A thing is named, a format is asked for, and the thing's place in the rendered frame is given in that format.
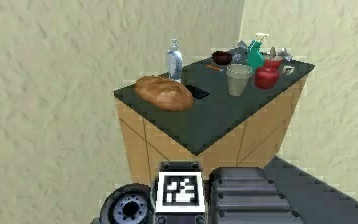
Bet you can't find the red bowl with contents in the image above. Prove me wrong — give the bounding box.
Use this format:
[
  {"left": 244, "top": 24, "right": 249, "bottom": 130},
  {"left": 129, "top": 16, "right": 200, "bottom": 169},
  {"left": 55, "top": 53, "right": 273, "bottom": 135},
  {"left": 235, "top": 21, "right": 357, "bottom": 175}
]
[{"left": 263, "top": 46, "right": 285, "bottom": 70}]

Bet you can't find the teal spray bottle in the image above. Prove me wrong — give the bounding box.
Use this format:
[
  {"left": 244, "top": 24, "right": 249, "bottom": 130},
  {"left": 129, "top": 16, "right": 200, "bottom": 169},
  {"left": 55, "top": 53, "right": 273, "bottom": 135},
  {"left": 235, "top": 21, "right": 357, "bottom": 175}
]
[{"left": 246, "top": 32, "right": 270, "bottom": 74}]

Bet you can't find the pale grey cup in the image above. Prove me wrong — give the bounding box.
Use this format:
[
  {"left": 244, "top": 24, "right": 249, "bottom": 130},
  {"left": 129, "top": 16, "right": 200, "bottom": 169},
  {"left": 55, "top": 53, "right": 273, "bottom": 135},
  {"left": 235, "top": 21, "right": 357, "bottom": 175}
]
[{"left": 225, "top": 64, "right": 254, "bottom": 97}]

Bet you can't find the brown bread loaf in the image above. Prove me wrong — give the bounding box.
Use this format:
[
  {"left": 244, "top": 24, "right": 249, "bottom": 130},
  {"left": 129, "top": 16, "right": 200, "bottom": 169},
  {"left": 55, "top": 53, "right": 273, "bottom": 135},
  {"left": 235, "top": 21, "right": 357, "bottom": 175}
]
[{"left": 134, "top": 75, "right": 195, "bottom": 112}]

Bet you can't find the wooden cabinet with dark top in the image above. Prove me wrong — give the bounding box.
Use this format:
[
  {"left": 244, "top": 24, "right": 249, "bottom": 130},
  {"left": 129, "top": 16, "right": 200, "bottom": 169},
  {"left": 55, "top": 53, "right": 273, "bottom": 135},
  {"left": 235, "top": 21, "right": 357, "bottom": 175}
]
[{"left": 113, "top": 56, "right": 316, "bottom": 186}]

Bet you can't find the clear soap dispenser bottle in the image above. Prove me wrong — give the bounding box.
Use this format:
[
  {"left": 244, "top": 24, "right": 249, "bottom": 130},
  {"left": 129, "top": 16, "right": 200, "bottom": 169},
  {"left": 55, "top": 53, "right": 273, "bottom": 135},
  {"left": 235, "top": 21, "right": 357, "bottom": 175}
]
[{"left": 165, "top": 37, "right": 184, "bottom": 83}]

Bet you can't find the black flat phone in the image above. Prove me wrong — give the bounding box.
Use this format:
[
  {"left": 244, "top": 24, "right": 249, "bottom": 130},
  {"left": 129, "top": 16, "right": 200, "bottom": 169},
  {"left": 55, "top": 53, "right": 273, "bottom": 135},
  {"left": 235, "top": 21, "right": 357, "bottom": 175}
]
[{"left": 185, "top": 84, "right": 210, "bottom": 100}]

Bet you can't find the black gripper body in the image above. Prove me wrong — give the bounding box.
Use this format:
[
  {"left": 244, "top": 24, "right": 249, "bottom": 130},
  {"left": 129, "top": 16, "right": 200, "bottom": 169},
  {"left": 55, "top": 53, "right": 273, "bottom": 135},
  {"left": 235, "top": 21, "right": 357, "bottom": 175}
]
[{"left": 90, "top": 183, "right": 155, "bottom": 224}]

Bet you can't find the dark red bowl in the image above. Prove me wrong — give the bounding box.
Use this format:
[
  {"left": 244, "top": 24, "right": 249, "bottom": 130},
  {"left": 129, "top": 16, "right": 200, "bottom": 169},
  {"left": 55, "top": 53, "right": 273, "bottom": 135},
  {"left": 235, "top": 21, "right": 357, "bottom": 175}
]
[{"left": 211, "top": 50, "right": 234, "bottom": 66}]

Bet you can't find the grey crumpled foil shape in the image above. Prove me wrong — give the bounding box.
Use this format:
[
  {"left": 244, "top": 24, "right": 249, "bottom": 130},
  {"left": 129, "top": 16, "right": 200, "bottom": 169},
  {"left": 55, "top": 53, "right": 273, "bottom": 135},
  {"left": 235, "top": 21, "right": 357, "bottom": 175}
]
[
  {"left": 276, "top": 47, "right": 293, "bottom": 62},
  {"left": 228, "top": 40, "right": 250, "bottom": 65}
]

